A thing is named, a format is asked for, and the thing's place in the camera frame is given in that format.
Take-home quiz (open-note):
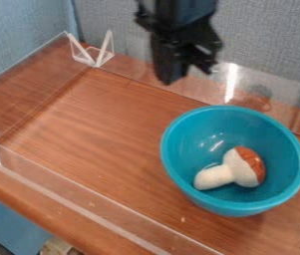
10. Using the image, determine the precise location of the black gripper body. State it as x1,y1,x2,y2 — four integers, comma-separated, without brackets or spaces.
135,10,222,57

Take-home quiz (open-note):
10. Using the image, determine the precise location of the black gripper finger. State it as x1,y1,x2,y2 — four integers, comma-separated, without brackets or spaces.
150,35,189,85
189,45,217,75

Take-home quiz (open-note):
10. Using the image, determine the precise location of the white brown toy mushroom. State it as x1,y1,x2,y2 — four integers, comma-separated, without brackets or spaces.
193,146,266,190

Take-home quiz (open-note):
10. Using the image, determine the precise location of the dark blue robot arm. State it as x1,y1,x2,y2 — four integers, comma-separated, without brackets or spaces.
135,0,222,85

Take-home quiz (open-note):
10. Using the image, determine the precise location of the blue plastic bowl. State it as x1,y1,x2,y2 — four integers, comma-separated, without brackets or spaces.
159,106,300,217

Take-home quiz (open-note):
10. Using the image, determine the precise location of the clear acrylic back barrier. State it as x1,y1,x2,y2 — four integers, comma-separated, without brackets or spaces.
102,54,300,134

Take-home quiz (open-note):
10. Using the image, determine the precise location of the clear acrylic barrier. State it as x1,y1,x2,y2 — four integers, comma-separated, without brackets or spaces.
102,54,300,134
0,144,222,255
0,32,87,136

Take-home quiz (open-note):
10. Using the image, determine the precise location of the clear acrylic left barrier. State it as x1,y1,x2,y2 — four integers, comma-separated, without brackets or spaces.
0,32,87,136

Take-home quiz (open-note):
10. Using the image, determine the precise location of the clear acrylic front barrier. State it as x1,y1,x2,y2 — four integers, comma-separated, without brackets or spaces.
0,144,222,255

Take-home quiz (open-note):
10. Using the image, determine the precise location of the clear acrylic corner bracket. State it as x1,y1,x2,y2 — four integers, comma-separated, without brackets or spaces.
66,30,115,68

